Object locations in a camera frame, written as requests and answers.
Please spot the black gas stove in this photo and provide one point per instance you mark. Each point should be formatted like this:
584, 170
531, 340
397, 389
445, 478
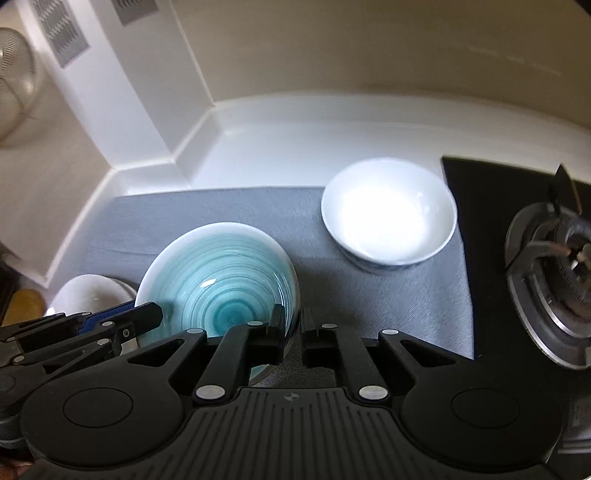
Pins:
526, 237

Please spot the metal mesh strainer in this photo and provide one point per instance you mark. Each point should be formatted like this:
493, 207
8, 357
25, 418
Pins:
18, 79

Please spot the cream bowls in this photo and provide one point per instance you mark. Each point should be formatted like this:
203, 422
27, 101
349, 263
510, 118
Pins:
90, 293

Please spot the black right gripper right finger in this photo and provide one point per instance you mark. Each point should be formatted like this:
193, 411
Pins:
339, 348

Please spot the teal glazed bowl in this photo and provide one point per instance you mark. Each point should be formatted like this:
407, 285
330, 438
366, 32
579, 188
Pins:
219, 276

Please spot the grey dish mat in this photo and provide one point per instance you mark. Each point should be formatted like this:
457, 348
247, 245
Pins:
430, 301

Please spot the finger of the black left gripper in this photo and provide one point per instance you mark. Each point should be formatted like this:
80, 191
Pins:
131, 324
36, 334

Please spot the wooden cutting board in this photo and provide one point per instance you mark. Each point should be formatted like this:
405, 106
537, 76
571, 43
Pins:
25, 305

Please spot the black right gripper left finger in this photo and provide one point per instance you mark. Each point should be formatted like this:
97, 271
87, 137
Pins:
240, 349

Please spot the blue patterned white bowl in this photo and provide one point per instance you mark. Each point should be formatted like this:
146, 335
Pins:
388, 214

